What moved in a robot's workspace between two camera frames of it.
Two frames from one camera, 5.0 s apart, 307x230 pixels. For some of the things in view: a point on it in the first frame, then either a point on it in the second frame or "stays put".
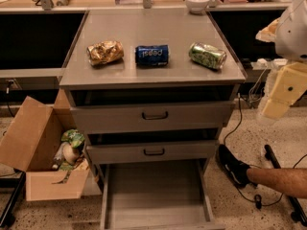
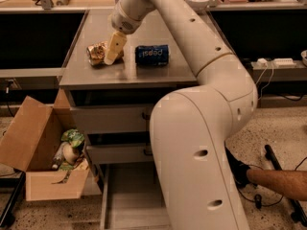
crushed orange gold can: [105, 52] stays put
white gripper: [293, 37] → [124, 20]
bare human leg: [292, 181] stays put
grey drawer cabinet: [151, 87] stays put
